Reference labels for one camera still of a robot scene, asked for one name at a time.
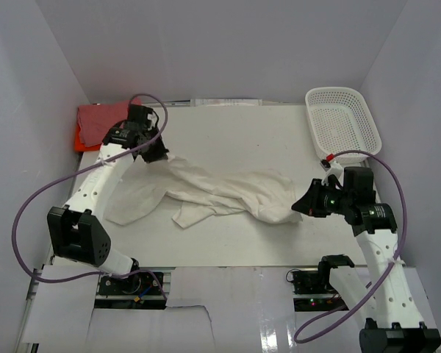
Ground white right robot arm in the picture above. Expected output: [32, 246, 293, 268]
[291, 157, 441, 352]

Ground folded orange t shirt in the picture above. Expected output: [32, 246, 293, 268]
[73, 124, 104, 152]

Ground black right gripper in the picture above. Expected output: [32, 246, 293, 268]
[292, 178, 351, 218]

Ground folded red t shirt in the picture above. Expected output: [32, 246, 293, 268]
[76, 101, 129, 148]

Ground white t shirt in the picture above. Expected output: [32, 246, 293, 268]
[104, 154, 302, 229]

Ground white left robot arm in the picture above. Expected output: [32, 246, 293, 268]
[47, 104, 168, 293]

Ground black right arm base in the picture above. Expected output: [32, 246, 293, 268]
[285, 268, 348, 313]

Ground white perforated plastic basket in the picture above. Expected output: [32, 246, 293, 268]
[305, 87, 382, 164]

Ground papers at table back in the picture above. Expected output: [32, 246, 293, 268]
[190, 99, 262, 107]

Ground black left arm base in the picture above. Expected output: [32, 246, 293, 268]
[94, 271, 171, 310]

